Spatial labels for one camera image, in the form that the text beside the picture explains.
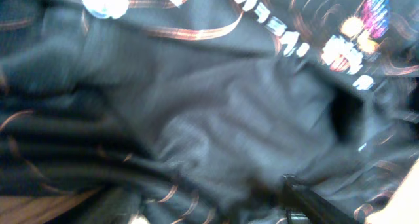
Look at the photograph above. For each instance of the black printed cycling jersey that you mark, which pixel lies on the black printed cycling jersey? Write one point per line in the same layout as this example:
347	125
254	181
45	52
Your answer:
208	111

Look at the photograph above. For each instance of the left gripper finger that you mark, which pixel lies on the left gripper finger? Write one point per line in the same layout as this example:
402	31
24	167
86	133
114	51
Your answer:
306	205

